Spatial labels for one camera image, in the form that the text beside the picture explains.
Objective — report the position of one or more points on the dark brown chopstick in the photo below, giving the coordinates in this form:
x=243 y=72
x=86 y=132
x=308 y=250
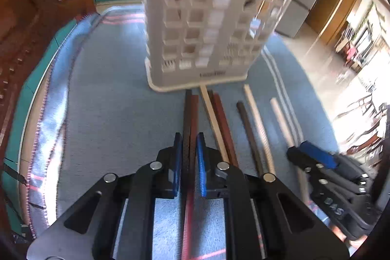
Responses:
x=249 y=132

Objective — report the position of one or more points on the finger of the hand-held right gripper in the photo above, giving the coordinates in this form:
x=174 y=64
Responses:
x=350 y=170
x=318 y=155

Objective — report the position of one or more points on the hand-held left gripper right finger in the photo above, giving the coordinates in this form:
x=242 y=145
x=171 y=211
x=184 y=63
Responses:
x=201 y=167

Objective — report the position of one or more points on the beige wooden chopstick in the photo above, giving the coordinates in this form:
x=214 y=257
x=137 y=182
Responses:
x=213 y=123
x=259 y=126

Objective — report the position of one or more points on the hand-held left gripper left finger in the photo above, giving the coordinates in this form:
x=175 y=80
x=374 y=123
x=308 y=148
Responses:
x=176 y=167

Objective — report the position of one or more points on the blue striped cloth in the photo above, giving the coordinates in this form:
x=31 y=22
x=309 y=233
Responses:
x=115 y=101

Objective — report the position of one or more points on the dark red chopstick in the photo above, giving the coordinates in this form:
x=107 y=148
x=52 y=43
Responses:
x=194 y=113

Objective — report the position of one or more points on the black carbon chopstick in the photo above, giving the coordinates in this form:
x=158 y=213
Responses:
x=186 y=113

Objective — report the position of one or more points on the brown wooden chair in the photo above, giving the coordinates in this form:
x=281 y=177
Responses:
x=27 y=19

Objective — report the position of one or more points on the dark dining chairs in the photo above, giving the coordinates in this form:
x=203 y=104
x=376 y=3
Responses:
x=365 y=123

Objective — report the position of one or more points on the white perforated utensil holder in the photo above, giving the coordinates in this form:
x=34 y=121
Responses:
x=207 y=19

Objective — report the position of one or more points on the reddish brown chopstick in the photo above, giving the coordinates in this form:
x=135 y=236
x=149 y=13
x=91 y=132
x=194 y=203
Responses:
x=224 y=126

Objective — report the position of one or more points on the wooden door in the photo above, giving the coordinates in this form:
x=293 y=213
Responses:
x=333 y=7

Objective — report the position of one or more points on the pale white chopstick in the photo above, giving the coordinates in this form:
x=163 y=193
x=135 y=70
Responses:
x=285 y=123

